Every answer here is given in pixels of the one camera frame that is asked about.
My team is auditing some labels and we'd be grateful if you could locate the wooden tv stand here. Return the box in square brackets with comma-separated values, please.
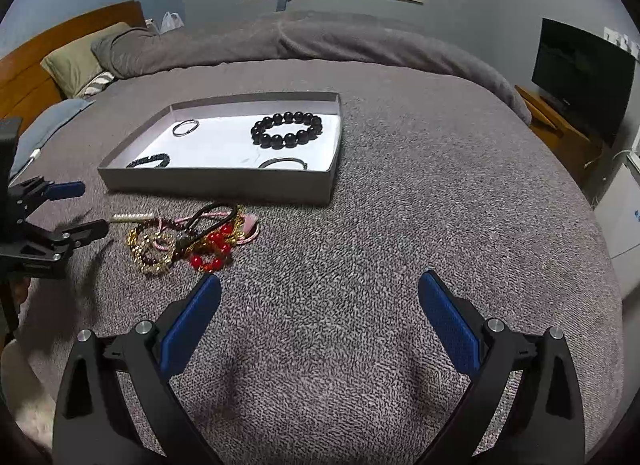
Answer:
[515, 85, 603, 188]

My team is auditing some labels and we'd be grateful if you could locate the red bead bracelet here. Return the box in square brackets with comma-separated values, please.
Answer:
[186, 221, 237, 273]

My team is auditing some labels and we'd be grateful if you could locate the olive green pillow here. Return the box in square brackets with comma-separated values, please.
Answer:
[40, 22, 130, 98]

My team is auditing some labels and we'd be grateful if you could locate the wooden headboard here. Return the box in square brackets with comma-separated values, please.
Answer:
[0, 0, 148, 122]

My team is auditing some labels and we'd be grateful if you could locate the striped pillow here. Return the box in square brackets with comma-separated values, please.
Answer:
[76, 71, 116, 100]

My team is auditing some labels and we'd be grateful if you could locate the white air purifier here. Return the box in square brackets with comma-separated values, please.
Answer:
[594, 155, 639, 258]

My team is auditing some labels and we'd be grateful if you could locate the white plastic bag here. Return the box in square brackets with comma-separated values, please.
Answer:
[160, 11, 184, 34]

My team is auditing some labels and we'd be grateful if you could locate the black tv monitor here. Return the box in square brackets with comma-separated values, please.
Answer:
[532, 18, 636, 146]

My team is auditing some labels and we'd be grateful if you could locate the black hair tie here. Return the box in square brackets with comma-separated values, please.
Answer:
[174, 202, 241, 251]

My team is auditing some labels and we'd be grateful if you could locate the small dark bead bracelet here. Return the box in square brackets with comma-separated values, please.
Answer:
[124, 152, 172, 171]

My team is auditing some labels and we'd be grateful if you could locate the grey shallow tray box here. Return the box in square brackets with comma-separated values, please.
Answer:
[98, 92, 343, 205]

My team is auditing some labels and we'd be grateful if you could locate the cream fluffy rug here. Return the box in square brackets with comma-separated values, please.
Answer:
[1, 341, 55, 454]

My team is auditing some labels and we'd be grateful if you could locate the grey duvet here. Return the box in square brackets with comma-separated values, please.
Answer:
[91, 11, 532, 124]

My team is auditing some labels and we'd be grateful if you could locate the thin silver bangle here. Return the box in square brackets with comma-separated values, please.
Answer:
[171, 120, 200, 138]

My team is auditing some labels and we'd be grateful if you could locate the pink cord necklace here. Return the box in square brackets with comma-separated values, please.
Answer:
[150, 212, 262, 252]

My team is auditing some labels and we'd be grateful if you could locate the large black bead bracelet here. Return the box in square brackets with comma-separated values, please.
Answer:
[249, 111, 324, 150]

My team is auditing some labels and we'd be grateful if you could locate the gold chain bracelet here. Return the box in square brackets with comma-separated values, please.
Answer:
[124, 224, 179, 279]

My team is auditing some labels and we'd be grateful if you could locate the grey bed cover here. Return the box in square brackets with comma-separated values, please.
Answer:
[28, 60, 624, 464]

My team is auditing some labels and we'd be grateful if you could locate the silver wire bangle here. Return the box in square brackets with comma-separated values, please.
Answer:
[258, 156, 308, 170]

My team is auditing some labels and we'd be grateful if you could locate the white wall hook rack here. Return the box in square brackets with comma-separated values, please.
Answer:
[603, 28, 640, 60]

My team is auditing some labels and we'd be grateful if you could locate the light blue blanket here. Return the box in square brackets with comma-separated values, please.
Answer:
[10, 99, 92, 177]

